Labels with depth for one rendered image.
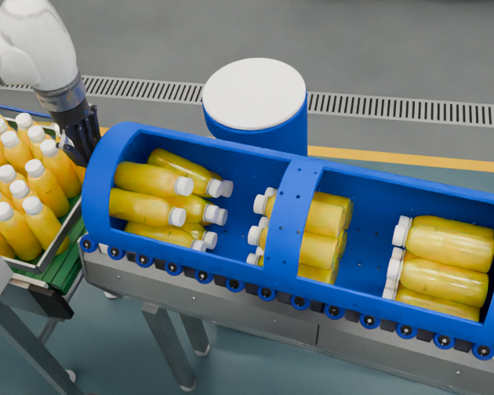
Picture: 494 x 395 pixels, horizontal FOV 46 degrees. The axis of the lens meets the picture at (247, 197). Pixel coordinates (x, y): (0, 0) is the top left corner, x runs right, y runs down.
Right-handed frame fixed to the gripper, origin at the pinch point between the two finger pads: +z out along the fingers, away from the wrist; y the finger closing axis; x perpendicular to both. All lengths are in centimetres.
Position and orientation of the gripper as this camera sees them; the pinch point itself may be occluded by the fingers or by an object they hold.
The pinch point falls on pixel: (95, 167)
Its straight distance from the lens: 132.4
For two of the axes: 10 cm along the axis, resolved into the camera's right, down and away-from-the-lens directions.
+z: 0.9, 6.1, 7.9
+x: 9.4, 2.2, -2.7
